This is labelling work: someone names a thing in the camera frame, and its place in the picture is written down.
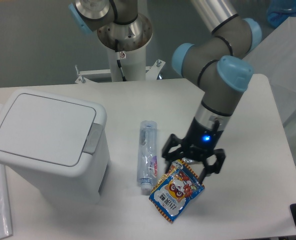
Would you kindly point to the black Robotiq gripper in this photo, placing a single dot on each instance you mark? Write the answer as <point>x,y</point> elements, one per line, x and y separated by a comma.
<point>200,142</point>

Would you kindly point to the white push-lid trash can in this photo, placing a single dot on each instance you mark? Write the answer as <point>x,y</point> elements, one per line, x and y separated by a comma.
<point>57,143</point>

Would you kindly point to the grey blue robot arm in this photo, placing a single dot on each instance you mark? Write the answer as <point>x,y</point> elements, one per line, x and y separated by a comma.
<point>217,67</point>

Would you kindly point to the crumpled silver foil wrapper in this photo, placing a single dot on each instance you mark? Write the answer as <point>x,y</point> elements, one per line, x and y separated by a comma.
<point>190,161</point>

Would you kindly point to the blue snack bag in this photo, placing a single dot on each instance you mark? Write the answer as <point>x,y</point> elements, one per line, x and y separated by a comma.
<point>175,189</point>

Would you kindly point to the clear plastic water bottle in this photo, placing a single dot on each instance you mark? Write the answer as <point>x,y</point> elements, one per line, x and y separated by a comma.
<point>147,163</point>

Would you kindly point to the blue plastic bag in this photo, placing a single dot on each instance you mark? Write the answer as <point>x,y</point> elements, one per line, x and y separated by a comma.
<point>279,10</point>

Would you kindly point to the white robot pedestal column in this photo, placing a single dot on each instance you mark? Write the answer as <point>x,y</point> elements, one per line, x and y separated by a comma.
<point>126,48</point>

